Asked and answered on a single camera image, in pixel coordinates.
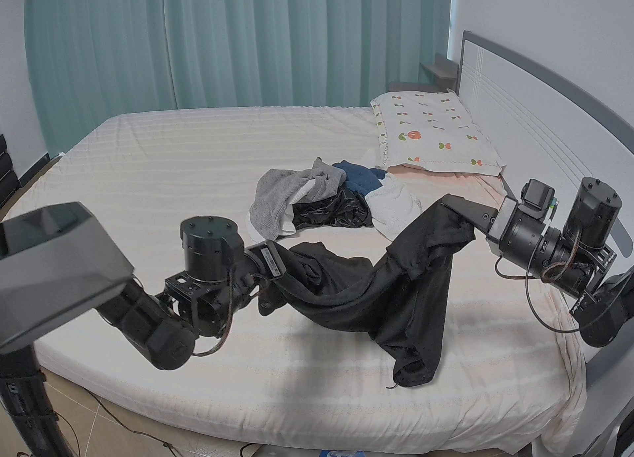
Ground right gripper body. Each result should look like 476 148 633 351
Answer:
487 197 563 277

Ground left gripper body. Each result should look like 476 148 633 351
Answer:
232 241 289 305

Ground black T-shirt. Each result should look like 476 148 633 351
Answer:
258 196 477 389

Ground bed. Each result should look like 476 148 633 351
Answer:
0 30 634 456

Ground grey garment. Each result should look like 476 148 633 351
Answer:
249 158 347 243

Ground black glossy garment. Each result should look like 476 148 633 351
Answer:
292 190 373 231

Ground dark blue garment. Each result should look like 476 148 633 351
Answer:
332 160 392 196

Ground white garment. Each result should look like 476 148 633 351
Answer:
369 173 423 241

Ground white printed pillow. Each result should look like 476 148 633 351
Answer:
370 90 506 177

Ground grey bedside table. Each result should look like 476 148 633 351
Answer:
389 53 460 94

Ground blue-green curtain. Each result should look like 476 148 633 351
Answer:
25 0 174 155
163 0 454 110

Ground black chest of drawers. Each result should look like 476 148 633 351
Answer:
0 134 21 209

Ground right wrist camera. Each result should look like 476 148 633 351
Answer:
520 179 556 222

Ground black cable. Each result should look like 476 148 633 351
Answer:
495 242 588 332
53 395 175 452

